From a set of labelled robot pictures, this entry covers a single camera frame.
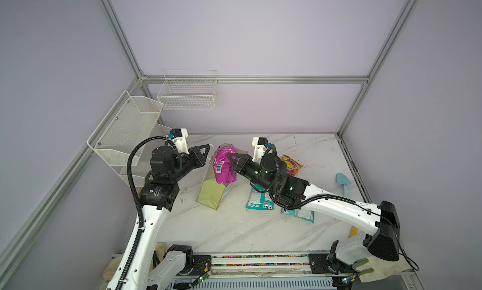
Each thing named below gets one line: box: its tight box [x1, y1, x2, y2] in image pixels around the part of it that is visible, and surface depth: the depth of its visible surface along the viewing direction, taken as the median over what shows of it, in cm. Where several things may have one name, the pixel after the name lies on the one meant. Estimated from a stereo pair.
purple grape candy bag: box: [213, 143, 239, 184], surface depth 65 cm
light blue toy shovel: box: [335, 172, 352, 198], surface depth 99 cm
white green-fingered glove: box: [351, 252, 415, 283], surface depth 73 cm
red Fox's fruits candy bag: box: [281, 154, 305, 177], surface depth 103 cm
